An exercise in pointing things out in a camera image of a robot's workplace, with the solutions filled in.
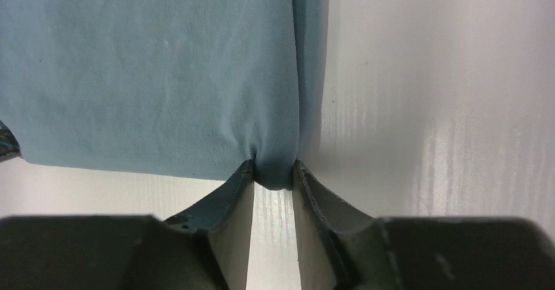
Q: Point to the grey-blue t shirt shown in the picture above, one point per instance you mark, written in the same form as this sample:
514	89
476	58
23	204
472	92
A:
186	88

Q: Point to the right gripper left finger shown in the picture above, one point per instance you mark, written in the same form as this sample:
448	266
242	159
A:
220	225

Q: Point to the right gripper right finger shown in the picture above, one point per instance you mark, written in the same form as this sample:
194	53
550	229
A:
339	246

